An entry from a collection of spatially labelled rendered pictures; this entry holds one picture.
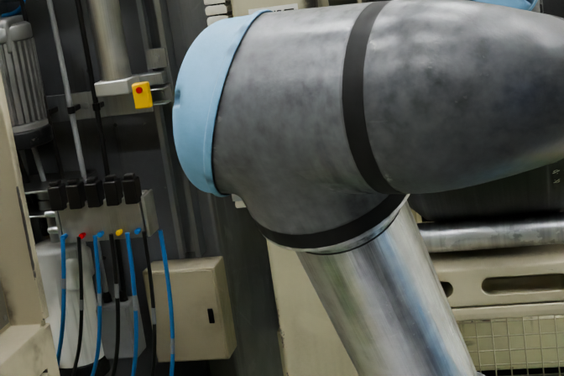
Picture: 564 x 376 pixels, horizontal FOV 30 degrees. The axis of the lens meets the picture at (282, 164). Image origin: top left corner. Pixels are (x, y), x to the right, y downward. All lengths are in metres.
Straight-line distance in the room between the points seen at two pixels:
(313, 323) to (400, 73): 1.14
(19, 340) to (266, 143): 0.85
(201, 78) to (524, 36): 0.19
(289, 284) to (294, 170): 1.05
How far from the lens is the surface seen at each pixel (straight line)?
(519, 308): 1.54
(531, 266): 1.52
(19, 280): 1.45
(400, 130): 0.58
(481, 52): 0.58
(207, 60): 0.64
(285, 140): 0.61
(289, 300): 1.68
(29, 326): 1.46
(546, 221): 1.53
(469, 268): 1.52
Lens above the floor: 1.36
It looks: 12 degrees down
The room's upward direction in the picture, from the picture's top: 8 degrees counter-clockwise
